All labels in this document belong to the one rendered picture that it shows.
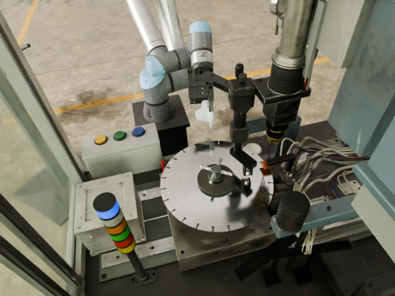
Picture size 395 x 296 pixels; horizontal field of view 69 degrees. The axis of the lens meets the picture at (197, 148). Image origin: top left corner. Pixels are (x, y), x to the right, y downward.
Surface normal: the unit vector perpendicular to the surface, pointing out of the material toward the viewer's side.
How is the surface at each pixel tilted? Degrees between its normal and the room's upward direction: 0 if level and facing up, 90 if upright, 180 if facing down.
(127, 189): 0
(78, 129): 0
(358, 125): 90
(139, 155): 90
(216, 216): 0
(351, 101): 90
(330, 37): 90
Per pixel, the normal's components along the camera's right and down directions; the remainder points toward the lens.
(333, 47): -0.97, 0.22
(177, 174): -0.05, -0.69
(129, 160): 0.25, 0.69
